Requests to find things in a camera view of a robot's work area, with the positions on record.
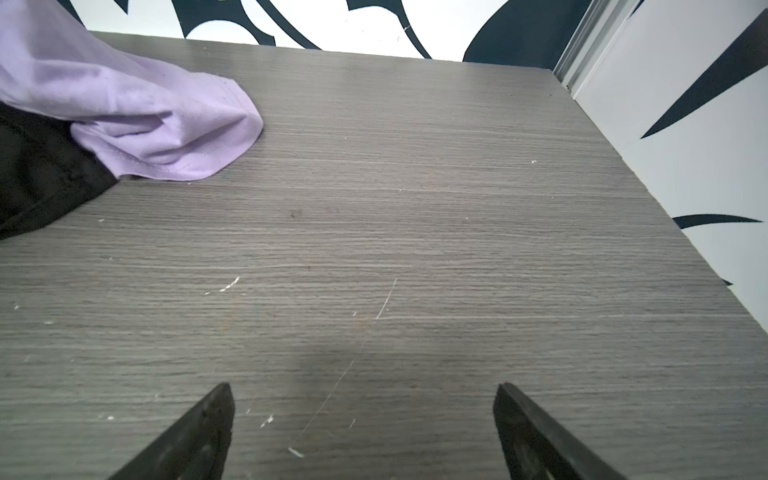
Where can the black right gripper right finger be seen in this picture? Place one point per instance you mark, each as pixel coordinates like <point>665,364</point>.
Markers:
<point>536,446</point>

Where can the black cloth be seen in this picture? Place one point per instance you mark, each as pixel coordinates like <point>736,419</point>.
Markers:
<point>45,174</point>

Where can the lilac purple cloth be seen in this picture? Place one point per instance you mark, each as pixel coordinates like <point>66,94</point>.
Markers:
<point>139,116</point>

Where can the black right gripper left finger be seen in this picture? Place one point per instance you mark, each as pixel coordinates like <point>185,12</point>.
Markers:
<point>194,447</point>

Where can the aluminium corner frame post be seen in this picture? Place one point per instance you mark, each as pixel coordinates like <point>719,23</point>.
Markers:
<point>602,22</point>

